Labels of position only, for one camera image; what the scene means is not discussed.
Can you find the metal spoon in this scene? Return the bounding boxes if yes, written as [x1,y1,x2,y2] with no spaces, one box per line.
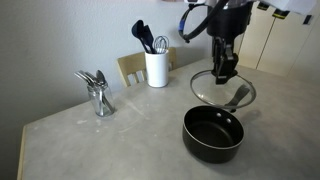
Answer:
[95,69,108,87]

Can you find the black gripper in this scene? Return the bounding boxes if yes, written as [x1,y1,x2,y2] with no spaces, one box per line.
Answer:
[206,1,255,85]

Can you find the thick black cable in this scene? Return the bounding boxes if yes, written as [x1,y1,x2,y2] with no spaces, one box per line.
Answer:
[182,0,231,44]

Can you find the wooden chair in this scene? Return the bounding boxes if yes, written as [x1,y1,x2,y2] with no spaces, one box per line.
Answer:
[116,46,178,88]

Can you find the cream wide cabinet door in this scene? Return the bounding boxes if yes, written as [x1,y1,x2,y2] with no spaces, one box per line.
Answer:
[255,12,320,78]

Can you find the white ceramic utensil holder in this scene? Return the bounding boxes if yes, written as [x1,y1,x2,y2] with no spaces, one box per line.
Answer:
[144,49,170,89]

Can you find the metal whisk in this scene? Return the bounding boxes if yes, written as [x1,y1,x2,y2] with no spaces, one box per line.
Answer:
[152,35,170,55]

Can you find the thin cable with blue tape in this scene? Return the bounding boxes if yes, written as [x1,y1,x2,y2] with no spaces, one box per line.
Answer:
[178,2,201,37]

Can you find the glass jar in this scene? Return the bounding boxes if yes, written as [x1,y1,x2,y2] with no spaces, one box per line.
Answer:
[86,82,116,118]

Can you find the cream narrow cabinet door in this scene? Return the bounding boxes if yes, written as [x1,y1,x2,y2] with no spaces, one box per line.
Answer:
[236,1,278,70]

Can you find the metal cutlery handle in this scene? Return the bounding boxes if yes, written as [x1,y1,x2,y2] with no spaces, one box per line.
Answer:
[73,70,94,86]
[83,70,99,86]

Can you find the dark blue spatula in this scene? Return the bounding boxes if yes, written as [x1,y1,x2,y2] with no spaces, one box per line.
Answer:
[143,24,157,54]

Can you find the dark blue spoon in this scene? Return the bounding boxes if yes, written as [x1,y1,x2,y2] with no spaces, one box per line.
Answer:
[131,19,152,54]

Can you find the black saucepan with handle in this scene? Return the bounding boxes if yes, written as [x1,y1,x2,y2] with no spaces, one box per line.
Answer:
[182,84,251,165]

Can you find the glass lid with black knob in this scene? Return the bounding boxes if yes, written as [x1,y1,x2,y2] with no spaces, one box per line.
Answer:
[189,69,257,110]

